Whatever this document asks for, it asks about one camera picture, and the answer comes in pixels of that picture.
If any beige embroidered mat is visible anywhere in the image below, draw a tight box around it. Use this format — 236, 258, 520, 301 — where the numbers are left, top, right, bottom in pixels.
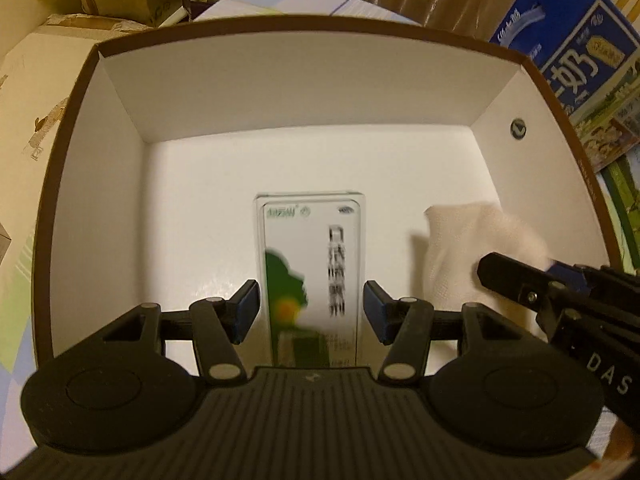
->
1, 14, 144, 470

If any blue milk carton box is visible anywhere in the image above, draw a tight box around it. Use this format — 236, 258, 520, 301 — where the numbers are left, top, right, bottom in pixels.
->
491, 0, 639, 171

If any brown cardboard storage box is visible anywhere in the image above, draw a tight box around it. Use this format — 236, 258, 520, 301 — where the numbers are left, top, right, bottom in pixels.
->
32, 15, 622, 364

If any cow picture milk box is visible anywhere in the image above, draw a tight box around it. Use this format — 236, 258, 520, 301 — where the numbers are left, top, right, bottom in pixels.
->
597, 146, 640, 276

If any checkered bed sheet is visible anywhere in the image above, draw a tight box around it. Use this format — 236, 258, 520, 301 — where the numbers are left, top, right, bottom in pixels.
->
196, 0, 416, 25

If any green white medicine box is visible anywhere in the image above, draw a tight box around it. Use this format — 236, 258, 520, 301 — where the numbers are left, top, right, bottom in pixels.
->
255, 192, 364, 368

